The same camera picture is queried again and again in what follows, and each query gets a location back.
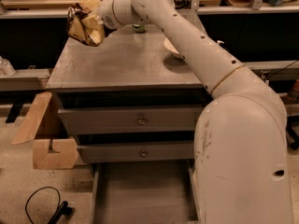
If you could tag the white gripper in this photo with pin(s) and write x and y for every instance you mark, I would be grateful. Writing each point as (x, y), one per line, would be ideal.
(106, 14)

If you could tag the brown chip bag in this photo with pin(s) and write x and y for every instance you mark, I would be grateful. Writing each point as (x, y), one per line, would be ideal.
(83, 23)

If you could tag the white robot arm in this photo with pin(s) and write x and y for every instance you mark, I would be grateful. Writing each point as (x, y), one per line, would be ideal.
(240, 145)

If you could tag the grey drawer cabinet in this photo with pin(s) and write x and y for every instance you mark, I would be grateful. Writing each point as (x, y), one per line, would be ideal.
(125, 61)

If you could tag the grey top drawer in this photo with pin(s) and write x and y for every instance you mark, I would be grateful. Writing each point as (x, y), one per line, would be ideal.
(149, 111)

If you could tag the grey drawer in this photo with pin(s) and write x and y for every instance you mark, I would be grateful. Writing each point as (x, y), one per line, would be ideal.
(147, 192)
(115, 147)
(149, 111)

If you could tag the grey middle drawer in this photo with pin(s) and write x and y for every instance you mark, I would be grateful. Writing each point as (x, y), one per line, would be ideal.
(115, 147)

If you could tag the grey bottom drawer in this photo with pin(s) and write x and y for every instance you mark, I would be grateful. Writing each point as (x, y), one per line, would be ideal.
(147, 192)

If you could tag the green soda can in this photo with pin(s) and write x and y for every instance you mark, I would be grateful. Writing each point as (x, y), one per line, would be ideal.
(139, 28)

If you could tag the white paper bowl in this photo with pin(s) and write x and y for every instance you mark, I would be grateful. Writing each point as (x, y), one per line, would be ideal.
(168, 45)

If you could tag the clear plastic container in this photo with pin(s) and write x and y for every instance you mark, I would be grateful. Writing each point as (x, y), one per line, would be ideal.
(6, 69)

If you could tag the cardboard box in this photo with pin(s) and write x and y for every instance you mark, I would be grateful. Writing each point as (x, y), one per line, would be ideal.
(53, 148)

